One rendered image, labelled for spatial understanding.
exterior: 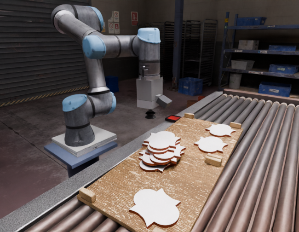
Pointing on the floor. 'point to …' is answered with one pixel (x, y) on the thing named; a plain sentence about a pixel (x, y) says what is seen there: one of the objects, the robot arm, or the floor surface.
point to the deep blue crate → (190, 86)
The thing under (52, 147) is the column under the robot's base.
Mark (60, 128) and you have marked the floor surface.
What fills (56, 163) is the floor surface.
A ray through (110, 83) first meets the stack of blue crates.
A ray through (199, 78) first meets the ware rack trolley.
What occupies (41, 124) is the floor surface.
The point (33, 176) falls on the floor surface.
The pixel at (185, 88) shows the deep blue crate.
